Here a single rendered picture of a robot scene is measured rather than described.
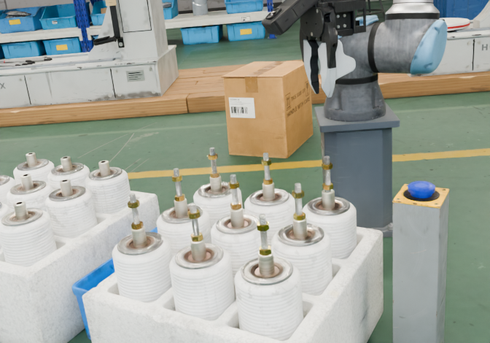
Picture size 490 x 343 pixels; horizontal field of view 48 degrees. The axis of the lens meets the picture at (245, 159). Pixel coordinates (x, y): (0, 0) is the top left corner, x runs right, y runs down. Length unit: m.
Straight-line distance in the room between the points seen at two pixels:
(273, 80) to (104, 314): 1.19
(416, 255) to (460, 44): 2.10
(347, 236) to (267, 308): 0.26
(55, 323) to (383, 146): 0.81
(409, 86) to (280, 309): 2.12
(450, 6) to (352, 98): 4.01
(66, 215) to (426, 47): 0.83
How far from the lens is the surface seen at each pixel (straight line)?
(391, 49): 1.27
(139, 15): 2.89
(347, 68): 0.93
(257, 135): 2.02
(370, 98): 1.34
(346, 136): 1.33
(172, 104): 2.79
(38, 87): 3.05
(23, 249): 1.12
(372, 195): 1.39
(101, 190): 1.26
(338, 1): 0.92
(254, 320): 0.81
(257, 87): 1.97
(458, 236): 1.46
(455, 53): 2.91
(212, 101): 2.76
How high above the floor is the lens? 0.67
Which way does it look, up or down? 19 degrees down
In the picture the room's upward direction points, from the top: 5 degrees counter-clockwise
